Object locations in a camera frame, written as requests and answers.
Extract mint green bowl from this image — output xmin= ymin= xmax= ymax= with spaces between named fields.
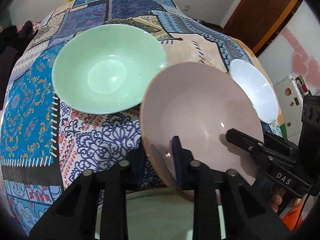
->
xmin=52 ymin=24 xmax=168 ymax=114

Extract pink bowl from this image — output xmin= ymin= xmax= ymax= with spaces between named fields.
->
xmin=140 ymin=62 xmax=263 ymax=201

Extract white mini fridge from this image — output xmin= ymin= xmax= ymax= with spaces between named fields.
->
xmin=274 ymin=75 xmax=303 ymax=145

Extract black clothing pile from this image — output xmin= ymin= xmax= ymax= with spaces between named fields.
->
xmin=0 ymin=21 xmax=34 ymax=103

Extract person's hand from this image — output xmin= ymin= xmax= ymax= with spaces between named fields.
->
xmin=270 ymin=191 xmax=303 ymax=212

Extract white bowl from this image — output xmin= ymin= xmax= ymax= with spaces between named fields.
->
xmin=229 ymin=59 xmax=279 ymax=124

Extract brown wooden door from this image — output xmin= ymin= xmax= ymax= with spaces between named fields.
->
xmin=223 ymin=0 xmax=299 ymax=54

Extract mint green plate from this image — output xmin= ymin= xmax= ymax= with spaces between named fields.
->
xmin=94 ymin=188 xmax=227 ymax=240

